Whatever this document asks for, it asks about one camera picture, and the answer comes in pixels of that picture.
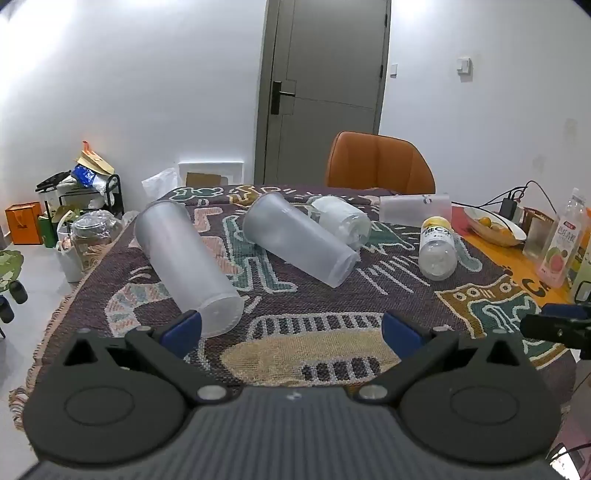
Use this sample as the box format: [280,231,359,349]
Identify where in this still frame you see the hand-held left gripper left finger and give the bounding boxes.
[61,310,242,408]

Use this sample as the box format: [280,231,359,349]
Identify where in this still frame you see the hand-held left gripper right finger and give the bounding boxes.
[350,310,533,403]

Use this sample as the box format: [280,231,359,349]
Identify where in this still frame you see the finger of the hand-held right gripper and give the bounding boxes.
[520,302,591,361]

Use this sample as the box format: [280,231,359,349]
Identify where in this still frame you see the tall frosted plastic cup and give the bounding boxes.
[242,192,360,288]
[134,200,245,339]

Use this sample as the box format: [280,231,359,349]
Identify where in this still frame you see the frosted plastic cup with lid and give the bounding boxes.
[379,192,454,225]

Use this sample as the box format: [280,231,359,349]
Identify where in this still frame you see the plastic cup with crumpled paper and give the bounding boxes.
[310,195,373,250]

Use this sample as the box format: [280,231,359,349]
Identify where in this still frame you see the juice bottle with pink label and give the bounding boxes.
[537,188,588,289]

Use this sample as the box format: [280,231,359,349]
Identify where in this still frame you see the clear drinking glass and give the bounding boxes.
[523,217,558,260]

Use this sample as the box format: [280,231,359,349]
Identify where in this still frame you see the printed woven blanket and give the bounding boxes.
[8,184,578,432]

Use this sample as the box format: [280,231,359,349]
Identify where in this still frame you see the clear bottle with yellow label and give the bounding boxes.
[419,216,459,281]

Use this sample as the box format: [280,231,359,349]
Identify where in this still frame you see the brown woven basket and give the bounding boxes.
[522,207,557,234]

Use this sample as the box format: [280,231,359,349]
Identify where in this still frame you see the white bowl of oranges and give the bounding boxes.
[464,206,527,248]

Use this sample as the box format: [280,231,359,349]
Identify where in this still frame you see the white tote bag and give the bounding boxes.
[56,240,85,283]

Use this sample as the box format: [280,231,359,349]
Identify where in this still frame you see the white plastic bag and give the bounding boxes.
[141,168,184,202]

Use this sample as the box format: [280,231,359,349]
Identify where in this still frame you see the black metal rack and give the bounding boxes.
[36,172,124,220]

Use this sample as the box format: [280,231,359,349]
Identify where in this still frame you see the white framed board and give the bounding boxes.
[177,160,245,186]

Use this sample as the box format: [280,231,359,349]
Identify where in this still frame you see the green box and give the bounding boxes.
[37,215,59,248]

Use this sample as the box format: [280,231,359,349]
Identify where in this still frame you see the orange leather chair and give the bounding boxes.
[324,131,437,195]

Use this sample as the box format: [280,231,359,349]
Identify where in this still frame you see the blue packet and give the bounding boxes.
[72,165,97,188]

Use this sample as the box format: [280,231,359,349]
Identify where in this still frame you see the green patterned stool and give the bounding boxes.
[0,249,29,325]

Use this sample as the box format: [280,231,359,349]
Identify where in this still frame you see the yellow paper bag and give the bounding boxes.
[76,141,116,176]

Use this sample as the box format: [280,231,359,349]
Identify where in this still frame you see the orange paper bag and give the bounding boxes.
[5,202,44,246]

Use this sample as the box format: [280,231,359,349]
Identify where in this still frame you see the grey door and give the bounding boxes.
[254,0,392,186]

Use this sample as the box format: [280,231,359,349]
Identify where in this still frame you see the black charger with cable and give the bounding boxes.
[451,180,560,217]

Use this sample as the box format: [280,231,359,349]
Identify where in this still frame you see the black door handle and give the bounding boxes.
[271,80,297,116]

